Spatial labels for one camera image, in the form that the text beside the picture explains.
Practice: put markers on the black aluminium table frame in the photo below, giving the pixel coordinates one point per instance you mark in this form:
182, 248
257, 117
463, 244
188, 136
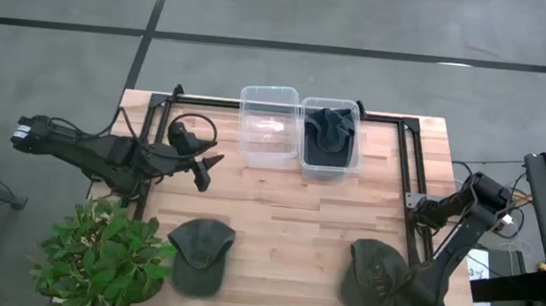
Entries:
155, 126

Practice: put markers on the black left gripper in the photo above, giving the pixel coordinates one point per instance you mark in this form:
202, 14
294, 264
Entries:
186, 144

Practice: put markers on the navy blue baseball cap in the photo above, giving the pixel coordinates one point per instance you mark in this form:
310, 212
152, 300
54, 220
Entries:
325, 159
329, 128

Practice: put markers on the green potted plant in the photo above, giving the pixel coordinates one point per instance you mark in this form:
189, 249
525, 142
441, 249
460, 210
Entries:
102, 257

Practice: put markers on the black crossbar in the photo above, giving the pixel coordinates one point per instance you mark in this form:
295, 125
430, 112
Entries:
511, 287

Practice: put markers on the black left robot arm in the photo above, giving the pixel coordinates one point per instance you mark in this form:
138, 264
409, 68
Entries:
102, 154

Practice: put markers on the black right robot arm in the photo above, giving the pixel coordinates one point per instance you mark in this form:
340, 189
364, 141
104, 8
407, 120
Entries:
461, 231

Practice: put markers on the white paper sheet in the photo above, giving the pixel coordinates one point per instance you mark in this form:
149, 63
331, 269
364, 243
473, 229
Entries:
480, 273

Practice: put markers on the clear plastic storage bin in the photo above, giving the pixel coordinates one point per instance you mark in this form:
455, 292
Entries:
326, 173
269, 142

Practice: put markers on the olive green baseball cap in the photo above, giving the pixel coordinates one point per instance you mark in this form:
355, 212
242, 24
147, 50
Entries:
199, 261
367, 265

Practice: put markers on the grey metal bracket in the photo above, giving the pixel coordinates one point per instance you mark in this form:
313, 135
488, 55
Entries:
412, 200

